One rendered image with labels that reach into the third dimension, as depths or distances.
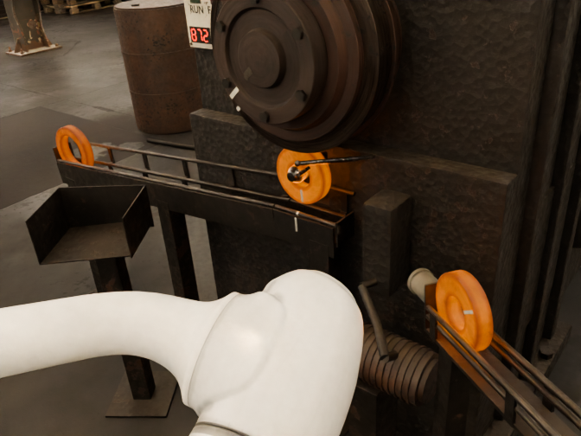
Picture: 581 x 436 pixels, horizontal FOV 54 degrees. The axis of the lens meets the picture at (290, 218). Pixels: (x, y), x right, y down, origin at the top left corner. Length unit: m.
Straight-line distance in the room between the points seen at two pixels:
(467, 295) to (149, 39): 3.36
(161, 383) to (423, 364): 1.05
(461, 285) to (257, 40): 0.63
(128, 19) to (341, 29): 3.09
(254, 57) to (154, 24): 2.88
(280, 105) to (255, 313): 0.82
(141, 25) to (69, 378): 2.58
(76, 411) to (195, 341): 1.63
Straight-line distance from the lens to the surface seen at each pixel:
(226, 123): 1.64
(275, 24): 1.20
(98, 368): 2.19
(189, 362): 0.45
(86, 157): 2.19
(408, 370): 1.27
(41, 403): 2.15
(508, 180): 1.25
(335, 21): 1.16
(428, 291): 1.16
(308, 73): 1.16
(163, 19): 4.09
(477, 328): 1.06
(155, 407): 1.97
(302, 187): 1.42
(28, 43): 8.25
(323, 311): 0.46
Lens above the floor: 1.39
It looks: 28 degrees down
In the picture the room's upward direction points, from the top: 4 degrees counter-clockwise
